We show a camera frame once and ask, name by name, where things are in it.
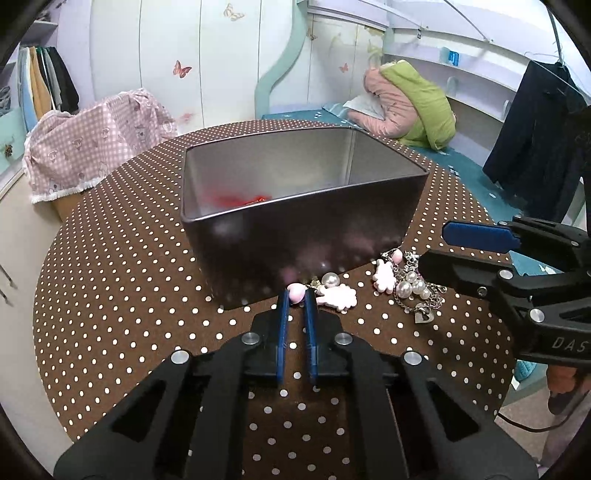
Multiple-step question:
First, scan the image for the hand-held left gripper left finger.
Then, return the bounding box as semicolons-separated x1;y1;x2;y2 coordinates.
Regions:
53;291;291;480

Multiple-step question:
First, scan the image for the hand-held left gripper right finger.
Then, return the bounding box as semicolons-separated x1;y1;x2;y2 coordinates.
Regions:
303;290;539;480

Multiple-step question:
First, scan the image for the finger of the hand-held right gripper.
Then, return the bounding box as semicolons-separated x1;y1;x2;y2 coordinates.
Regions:
418;248;546;334
441;215;591;274

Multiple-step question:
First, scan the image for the pink charm bracelet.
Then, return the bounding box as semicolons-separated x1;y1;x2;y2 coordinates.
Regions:
286;258;399;315

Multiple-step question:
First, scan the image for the pearl chain bracelet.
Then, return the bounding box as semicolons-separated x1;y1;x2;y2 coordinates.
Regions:
381;248;448;326

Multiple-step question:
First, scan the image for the rectangular metal tin box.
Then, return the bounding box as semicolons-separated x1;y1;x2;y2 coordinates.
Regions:
180;121;429;311

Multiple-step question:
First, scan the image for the person's right hand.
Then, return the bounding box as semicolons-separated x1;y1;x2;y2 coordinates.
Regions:
546;367;583;416

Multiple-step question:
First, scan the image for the dark hanging garment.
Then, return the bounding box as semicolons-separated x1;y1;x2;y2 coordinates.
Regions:
482;60;591;227

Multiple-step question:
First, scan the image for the green quilted jacket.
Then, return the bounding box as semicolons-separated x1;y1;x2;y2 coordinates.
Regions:
381;60;457;151

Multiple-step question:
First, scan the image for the pink jacket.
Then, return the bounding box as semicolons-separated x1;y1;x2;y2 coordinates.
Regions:
348;65;419;138

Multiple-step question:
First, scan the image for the brown polka dot tablecloth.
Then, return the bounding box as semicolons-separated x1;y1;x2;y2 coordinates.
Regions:
32;119;520;480

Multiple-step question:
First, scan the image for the cardboard box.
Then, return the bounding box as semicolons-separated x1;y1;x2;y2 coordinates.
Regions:
51;195;85;221

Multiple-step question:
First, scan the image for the pink checked cloth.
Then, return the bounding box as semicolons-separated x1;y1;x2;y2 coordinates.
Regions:
23;88;178;204

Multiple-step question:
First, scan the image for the white base cabinet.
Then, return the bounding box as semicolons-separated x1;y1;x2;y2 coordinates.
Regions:
0;175;70;444

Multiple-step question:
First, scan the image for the white wardrobe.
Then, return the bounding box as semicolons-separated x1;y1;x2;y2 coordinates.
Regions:
88;0;305;134

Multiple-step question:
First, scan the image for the black hanging garment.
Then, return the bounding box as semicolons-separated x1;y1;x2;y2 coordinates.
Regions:
46;46;80;114

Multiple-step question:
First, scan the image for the teal drawer unit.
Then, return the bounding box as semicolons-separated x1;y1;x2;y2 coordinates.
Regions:
0;104;28;178

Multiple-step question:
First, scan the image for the grey hanging garment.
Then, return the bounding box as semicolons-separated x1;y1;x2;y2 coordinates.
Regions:
41;46;62;112

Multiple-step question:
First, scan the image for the yellow hanging garment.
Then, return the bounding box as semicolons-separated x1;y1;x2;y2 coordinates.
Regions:
28;47;52;116

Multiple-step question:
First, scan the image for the light blue hanging garment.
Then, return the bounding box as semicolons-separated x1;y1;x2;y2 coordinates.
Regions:
18;48;38;132

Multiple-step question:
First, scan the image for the black cable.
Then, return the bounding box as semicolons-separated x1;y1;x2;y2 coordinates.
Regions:
495;401;578;433

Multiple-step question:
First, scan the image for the white wall shelf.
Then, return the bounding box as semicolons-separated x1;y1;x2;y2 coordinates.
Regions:
383;28;527;123

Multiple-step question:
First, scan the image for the teal bunk bed frame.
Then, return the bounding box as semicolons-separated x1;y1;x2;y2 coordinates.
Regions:
255;0;320;121

